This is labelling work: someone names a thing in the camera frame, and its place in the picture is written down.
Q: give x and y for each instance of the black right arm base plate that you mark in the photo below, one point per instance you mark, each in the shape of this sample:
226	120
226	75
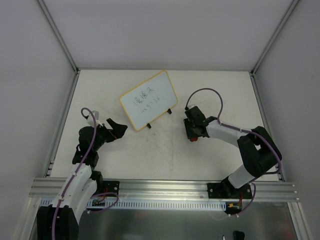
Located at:
227	191

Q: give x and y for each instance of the white slotted cable duct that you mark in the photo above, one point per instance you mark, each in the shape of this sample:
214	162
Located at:
205	205

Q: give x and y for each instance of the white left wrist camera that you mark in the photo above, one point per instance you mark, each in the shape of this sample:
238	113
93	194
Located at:
93	119

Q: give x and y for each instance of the left aluminium frame post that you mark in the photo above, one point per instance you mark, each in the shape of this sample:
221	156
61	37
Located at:
57	34

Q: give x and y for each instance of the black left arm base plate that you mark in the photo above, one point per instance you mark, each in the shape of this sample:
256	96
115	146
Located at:
110	186

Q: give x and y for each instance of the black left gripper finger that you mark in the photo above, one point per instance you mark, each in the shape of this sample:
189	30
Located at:
112	124
119	130

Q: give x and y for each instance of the aluminium frame post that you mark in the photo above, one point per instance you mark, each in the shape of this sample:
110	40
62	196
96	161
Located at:
57	34
275	34

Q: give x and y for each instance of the black object at bottom edge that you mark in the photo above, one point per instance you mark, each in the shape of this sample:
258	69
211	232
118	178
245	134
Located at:
238	235

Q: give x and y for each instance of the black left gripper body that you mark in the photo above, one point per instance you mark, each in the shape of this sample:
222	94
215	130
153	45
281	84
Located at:
110	131

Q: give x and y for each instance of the yellow-framed whiteboard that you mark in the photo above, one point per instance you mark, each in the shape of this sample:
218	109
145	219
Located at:
149	100

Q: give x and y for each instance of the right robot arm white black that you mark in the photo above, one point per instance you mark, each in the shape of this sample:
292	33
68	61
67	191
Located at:
257	150

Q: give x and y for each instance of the right aluminium frame post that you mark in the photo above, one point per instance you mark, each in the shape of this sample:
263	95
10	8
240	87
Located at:
275	34

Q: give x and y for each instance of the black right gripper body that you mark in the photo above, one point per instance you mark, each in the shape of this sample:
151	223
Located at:
191	129

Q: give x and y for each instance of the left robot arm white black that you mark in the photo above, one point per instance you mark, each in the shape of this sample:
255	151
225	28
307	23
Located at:
60	220

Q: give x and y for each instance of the aluminium mounting rail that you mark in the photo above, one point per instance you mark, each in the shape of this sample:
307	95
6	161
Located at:
173	190

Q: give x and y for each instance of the red bone-shaped whiteboard eraser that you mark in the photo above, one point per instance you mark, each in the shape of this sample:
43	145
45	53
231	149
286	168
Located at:
193	139

